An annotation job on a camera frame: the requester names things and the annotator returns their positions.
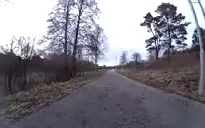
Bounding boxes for distant bare tree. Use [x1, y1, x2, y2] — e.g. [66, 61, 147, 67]
[130, 51, 143, 65]
[118, 50, 129, 66]

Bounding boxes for row of bare trees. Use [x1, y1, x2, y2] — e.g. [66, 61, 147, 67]
[0, 0, 109, 68]

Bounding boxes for grey asphalt path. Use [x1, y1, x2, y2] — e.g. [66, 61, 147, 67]
[0, 68, 205, 128]

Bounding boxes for leaf-strewn grass verge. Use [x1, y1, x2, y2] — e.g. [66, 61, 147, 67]
[0, 69, 106, 121]

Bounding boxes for dry grass slope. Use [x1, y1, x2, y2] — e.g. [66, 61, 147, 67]
[114, 64, 205, 105]

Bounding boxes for dark fence with hedge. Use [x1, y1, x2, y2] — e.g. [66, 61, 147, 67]
[0, 50, 98, 98]

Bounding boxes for brown bare bushes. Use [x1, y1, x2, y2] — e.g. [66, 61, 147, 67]
[146, 49, 202, 71]

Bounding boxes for tall pine trees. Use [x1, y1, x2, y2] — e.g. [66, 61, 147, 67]
[139, 2, 192, 61]

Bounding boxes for dark conifer tree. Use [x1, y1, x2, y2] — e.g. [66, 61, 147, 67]
[191, 28, 205, 58]

